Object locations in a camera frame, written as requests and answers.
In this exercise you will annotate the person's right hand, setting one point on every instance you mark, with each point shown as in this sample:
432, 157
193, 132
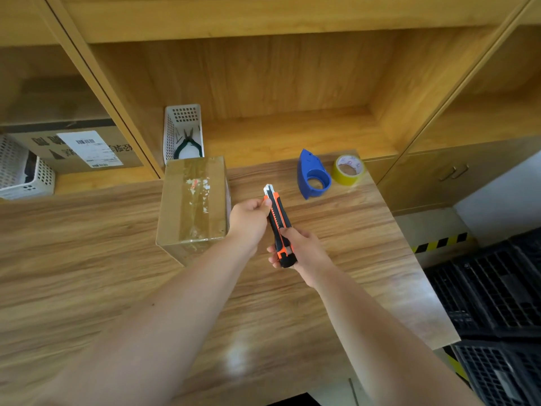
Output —
308, 257

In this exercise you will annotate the person's left hand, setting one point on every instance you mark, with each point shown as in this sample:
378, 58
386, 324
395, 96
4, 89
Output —
247, 224

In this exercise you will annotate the orange black utility knife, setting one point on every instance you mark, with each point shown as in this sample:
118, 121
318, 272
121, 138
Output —
277, 211

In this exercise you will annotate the small taped cardboard box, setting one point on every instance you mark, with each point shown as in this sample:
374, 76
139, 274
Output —
190, 202

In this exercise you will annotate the blue tape dispenser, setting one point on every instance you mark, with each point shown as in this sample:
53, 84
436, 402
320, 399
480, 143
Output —
306, 169

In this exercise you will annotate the yellow tape roll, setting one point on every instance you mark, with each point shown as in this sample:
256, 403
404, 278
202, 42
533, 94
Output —
338, 175

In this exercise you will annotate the person's right forearm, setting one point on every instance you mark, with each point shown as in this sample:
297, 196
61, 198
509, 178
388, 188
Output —
389, 350

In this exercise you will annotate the person's left forearm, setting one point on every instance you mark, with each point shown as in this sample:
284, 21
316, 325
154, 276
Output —
160, 334

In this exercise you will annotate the large labelled cardboard box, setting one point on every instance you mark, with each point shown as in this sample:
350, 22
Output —
55, 101

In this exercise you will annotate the narrow white plastic basket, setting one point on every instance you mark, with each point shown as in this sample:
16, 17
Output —
184, 114

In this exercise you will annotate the yellow black striped floor tape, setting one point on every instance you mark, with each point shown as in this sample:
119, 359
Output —
439, 244

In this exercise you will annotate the wooden shelf unit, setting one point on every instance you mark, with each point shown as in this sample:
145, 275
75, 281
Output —
274, 71

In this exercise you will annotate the black plastic crate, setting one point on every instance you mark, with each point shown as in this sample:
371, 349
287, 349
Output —
490, 291
498, 376

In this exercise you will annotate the black object in basket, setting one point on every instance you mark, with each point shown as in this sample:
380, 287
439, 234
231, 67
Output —
30, 169

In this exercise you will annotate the wide white plastic basket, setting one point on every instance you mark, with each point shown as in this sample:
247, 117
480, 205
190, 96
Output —
12, 164

